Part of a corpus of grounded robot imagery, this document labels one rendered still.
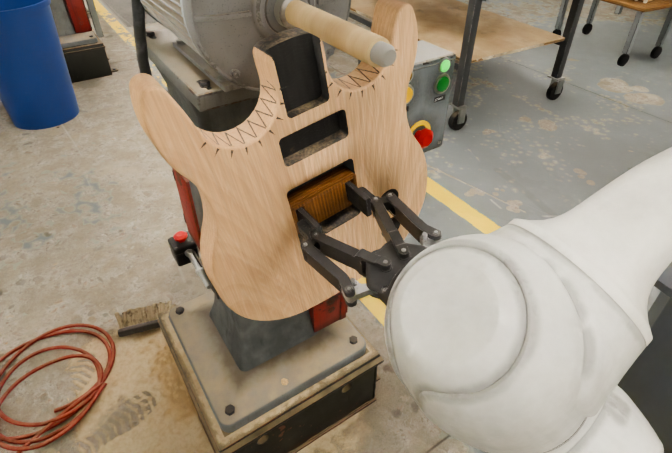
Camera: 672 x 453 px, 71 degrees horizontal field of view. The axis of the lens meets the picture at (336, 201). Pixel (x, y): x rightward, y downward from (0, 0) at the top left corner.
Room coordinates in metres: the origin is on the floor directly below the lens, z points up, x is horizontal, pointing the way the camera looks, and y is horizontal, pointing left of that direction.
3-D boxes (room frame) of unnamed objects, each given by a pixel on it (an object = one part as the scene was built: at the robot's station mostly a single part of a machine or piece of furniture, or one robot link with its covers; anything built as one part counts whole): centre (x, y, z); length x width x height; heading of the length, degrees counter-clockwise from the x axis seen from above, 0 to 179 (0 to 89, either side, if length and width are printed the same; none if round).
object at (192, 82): (0.89, 0.21, 1.11); 0.36 x 0.24 x 0.04; 33
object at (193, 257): (0.96, 0.41, 0.46); 0.25 x 0.07 x 0.08; 33
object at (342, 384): (0.89, 0.21, 0.12); 0.61 x 0.51 x 0.25; 123
